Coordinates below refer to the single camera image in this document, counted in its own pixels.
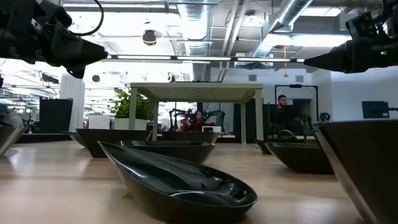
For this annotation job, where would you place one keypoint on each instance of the black square mini plate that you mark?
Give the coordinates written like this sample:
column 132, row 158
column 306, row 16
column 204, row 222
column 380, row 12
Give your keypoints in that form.
column 367, row 161
column 9, row 137
column 109, row 141
column 189, row 137

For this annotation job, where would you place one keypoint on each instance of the dark wall monitor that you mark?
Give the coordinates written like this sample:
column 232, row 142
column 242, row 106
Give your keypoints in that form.
column 374, row 109

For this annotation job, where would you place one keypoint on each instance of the black panel cabinet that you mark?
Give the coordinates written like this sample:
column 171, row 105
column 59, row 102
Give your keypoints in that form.
column 56, row 115

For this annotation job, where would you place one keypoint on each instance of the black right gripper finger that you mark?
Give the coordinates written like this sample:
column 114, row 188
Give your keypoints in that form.
column 335, row 59

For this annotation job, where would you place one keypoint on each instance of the black hanging dome fixture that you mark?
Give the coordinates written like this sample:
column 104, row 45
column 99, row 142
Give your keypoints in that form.
column 149, row 37

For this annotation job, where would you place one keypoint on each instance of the green perforated metal shelf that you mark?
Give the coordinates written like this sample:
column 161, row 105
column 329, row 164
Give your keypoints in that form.
column 199, row 93

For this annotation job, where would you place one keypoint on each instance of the silver ventilation duct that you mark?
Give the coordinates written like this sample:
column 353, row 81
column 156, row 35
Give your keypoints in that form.
column 286, row 15
column 196, row 21

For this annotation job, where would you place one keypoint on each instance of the black wavy round mini plate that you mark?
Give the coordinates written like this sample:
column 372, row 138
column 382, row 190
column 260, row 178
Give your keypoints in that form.
column 186, row 154
column 298, row 158

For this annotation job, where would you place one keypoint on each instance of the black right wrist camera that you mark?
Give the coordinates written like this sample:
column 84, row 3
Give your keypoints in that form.
column 365, row 26

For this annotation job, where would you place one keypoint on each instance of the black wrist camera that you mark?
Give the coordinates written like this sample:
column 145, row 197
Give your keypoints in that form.
column 365, row 26
column 57, row 18

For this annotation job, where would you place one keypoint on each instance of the background black robot arm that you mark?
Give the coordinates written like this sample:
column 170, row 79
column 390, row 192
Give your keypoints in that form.
column 216, row 115
column 178, row 116

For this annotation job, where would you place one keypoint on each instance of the black teardrop mini plate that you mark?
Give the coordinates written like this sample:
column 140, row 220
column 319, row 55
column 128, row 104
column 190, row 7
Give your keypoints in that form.
column 174, row 186
column 262, row 146

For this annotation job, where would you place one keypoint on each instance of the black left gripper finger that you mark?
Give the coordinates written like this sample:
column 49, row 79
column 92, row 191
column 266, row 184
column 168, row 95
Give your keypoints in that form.
column 77, row 72
column 81, row 53

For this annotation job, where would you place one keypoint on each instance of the green plant in white pot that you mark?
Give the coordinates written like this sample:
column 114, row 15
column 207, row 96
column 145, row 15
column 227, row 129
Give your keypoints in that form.
column 122, row 124

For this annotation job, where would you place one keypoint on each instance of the long ceiling strip light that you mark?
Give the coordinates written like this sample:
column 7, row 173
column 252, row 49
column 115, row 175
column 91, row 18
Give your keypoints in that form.
column 202, row 58

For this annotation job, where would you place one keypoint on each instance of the person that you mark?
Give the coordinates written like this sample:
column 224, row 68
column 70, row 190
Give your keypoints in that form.
column 12, row 119
column 282, row 115
column 194, row 123

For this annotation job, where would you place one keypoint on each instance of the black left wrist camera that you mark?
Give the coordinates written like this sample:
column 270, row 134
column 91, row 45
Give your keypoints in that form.
column 57, row 18

